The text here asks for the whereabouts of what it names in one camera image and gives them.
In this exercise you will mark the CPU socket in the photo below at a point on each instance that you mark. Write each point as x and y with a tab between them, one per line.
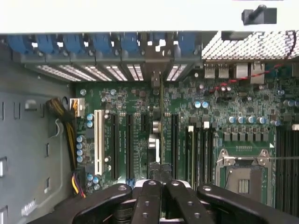
243	177

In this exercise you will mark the black bracket block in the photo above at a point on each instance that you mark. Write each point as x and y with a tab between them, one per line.
266	16

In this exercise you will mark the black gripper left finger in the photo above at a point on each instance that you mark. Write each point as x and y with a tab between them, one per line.
147	205

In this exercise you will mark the short black expansion slot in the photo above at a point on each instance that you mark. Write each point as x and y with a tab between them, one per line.
144	123

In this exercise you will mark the black RAM slot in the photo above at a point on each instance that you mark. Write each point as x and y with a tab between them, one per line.
292	175
210	154
198	154
204	154
279	175
297	175
286	175

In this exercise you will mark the long black expansion slot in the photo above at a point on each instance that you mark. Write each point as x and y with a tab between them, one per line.
175	147
129	149
114	149

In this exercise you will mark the grey desktop computer case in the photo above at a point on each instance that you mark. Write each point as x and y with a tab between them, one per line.
105	59

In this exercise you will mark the green motherboard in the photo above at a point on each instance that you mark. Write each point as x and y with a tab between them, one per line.
210	107

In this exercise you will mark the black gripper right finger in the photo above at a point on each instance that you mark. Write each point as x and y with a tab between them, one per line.
187	205

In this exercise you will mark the white expansion slot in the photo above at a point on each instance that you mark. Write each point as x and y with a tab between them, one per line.
99	140

